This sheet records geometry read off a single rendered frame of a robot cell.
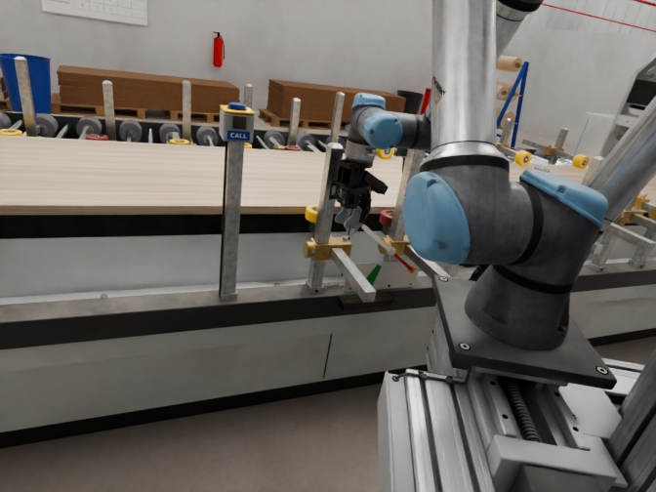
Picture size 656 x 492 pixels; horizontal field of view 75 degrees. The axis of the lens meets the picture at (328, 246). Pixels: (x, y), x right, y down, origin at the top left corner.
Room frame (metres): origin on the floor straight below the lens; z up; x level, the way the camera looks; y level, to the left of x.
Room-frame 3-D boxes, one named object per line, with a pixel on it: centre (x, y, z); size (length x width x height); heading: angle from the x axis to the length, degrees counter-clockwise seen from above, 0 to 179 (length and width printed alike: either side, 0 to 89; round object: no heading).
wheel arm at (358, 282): (1.10, -0.03, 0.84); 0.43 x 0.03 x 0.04; 24
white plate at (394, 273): (1.19, -0.19, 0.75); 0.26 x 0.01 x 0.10; 114
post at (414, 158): (1.22, -0.21, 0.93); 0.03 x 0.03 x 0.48; 24
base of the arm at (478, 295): (0.58, -0.31, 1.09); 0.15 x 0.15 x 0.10
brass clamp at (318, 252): (1.13, 0.00, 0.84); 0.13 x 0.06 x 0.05; 114
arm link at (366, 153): (1.05, -0.05, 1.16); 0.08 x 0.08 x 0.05
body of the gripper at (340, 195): (1.05, -0.04, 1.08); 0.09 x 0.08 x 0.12; 134
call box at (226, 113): (1.01, 0.26, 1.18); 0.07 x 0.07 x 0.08; 24
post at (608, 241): (1.63, -1.12, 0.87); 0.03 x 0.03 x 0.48; 24
